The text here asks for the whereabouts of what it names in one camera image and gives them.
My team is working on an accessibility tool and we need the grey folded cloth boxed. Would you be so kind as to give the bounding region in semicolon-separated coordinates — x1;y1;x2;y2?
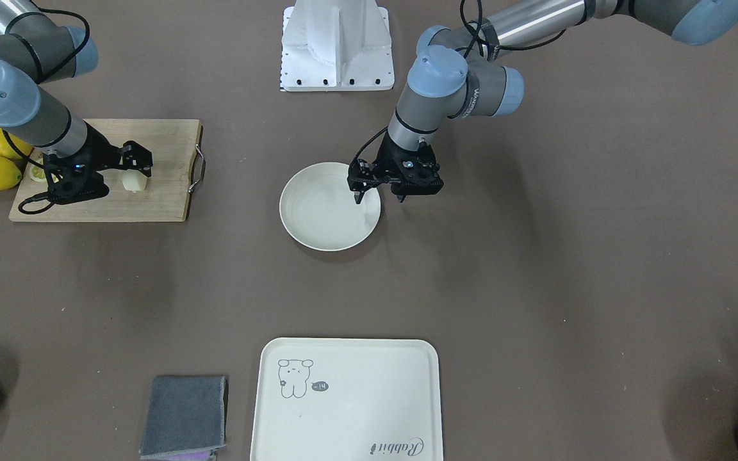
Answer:
140;375;227;460

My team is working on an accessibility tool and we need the lemon slice lower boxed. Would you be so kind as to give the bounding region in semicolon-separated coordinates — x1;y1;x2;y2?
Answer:
26;165;47;183

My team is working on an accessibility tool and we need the wooden cutting board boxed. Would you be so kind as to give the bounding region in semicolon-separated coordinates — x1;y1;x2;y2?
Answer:
9;118;202;223

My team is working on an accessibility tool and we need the cream rectangular tray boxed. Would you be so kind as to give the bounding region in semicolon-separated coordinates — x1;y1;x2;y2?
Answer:
250;337;443;460

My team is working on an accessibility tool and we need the whole yellow lemon upper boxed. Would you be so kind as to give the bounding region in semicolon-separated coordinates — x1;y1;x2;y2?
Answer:
0;128;33;161

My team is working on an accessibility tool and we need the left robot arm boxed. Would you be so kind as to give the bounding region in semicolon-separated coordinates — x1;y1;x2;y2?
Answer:
347;1;738;204

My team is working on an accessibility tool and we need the pale steamed bun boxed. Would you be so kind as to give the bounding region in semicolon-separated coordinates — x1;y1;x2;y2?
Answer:
121;170;149;193

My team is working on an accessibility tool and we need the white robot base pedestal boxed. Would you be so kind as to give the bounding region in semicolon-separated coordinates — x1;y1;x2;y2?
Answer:
279;1;395;92

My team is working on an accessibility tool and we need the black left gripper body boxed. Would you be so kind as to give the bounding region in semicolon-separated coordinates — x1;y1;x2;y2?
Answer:
347;133;443;195

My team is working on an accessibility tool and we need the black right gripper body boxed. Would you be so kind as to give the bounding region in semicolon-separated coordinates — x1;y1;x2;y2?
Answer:
42;125;154;204

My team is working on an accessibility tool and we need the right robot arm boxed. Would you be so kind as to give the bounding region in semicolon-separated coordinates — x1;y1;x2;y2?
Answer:
0;1;154;206

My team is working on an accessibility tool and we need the cream round plate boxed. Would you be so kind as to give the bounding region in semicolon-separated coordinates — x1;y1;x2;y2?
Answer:
279;161;382;252

